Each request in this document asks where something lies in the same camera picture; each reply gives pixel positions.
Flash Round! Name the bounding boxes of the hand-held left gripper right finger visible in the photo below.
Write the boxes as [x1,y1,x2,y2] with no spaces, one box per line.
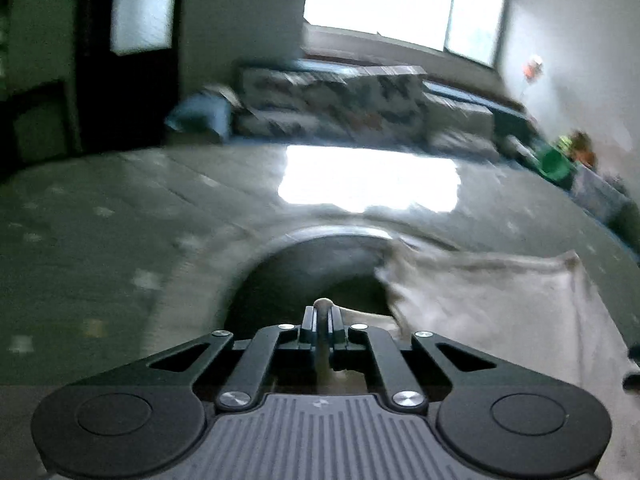
[330,306,566,410]

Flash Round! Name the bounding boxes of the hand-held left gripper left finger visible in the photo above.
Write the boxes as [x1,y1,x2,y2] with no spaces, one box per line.
[75,305,317,409]

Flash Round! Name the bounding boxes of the cream garment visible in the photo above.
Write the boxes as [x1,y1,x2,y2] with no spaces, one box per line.
[312,247,633,480]

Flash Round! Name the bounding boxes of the round black induction cooker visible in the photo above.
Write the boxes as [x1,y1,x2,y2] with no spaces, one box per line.
[222,227,401,341]

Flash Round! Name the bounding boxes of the clear plastic box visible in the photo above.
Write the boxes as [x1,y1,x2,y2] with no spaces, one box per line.
[570,165,632,222]

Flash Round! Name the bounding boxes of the long butterfly print cushion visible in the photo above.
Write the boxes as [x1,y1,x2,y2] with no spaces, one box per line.
[240,67,361,111]
[235,107,351,139]

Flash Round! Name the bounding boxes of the green plastic basin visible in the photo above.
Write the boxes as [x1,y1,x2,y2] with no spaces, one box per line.
[537,142,574,187]

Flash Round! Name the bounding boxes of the white cushion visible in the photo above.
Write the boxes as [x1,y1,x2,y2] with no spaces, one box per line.
[425,105,497,159]

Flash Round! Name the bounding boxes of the yellow orange plush toy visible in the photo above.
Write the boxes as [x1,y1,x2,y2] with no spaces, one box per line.
[557,130,599,169]

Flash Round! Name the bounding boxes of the blue towel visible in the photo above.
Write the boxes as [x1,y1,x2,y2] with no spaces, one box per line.
[165,92,233,142]

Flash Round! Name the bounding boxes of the beige cloth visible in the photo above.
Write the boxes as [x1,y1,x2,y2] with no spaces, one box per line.
[200,84,246,111]

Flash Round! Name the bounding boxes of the dark green sofa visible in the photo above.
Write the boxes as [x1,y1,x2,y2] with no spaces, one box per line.
[235,57,543,162]

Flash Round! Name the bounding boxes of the dark door with frosted glass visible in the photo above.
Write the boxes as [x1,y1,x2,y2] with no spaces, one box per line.
[75,0,183,153]

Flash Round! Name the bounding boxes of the colourful pinwheel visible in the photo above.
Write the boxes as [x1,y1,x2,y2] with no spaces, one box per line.
[520,54,547,107]

